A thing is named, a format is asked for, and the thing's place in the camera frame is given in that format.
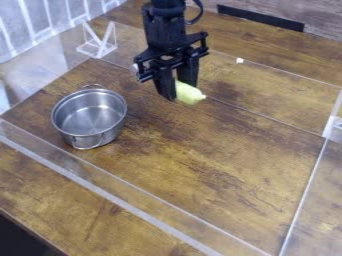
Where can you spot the small steel pot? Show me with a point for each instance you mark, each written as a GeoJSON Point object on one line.
{"type": "Point", "coordinates": [88, 117]}

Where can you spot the green handled metal spoon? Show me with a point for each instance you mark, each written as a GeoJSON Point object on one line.
{"type": "Point", "coordinates": [187, 94]}

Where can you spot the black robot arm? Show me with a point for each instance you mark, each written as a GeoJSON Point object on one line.
{"type": "Point", "coordinates": [164, 24]}

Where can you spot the clear acrylic triangle bracket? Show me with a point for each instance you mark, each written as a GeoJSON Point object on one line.
{"type": "Point", "coordinates": [98, 47]}

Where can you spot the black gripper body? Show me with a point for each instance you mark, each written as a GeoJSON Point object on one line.
{"type": "Point", "coordinates": [172, 57]}

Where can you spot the black bar on table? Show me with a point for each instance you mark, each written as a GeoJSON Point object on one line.
{"type": "Point", "coordinates": [261, 18]}

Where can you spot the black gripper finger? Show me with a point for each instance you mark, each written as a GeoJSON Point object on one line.
{"type": "Point", "coordinates": [164, 83]}
{"type": "Point", "coordinates": [188, 71]}

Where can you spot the clear acrylic enclosure panel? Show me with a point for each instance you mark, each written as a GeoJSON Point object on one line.
{"type": "Point", "coordinates": [183, 225]}

